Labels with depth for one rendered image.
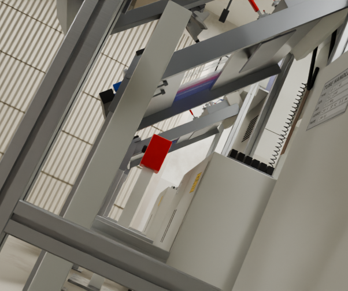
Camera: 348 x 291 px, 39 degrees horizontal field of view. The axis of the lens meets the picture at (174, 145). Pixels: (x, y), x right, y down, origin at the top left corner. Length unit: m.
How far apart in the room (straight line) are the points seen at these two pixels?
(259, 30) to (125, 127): 0.59
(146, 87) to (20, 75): 4.12
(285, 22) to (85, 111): 3.77
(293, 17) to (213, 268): 0.76
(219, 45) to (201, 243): 0.56
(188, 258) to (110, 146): 0.43
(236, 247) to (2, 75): 4.10
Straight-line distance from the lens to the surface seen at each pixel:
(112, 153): 1.05
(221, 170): 1.36
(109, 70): 5.19
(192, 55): 1.41
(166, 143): 2.36
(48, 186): 5.02
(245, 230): 1.36
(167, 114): 2.06
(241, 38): 1.46
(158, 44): 1.11
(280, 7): 1.62
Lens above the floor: 0.35
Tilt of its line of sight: 10 degrees up
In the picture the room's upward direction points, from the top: 24 degrees clockwise
